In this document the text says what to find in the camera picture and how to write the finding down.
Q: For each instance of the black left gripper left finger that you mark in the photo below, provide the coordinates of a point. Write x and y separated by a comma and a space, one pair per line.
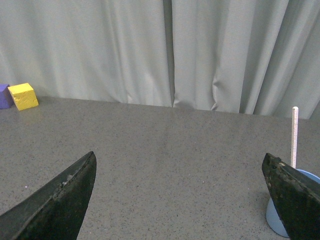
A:
55, 211

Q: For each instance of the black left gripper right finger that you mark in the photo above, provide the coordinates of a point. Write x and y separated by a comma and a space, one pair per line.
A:
296, 198

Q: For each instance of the white chopstick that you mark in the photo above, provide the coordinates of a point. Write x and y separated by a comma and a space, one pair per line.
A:
294, 135

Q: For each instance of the light blue cup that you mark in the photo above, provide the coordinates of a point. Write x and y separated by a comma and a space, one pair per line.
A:
271, 214

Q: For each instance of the yellow foam cube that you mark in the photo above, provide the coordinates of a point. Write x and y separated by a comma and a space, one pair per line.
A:
24, 96

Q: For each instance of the purple foam cube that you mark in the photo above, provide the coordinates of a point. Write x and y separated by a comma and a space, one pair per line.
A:
6, 100

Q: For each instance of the grey-white curtain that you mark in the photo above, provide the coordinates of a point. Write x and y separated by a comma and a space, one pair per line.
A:
257, 57

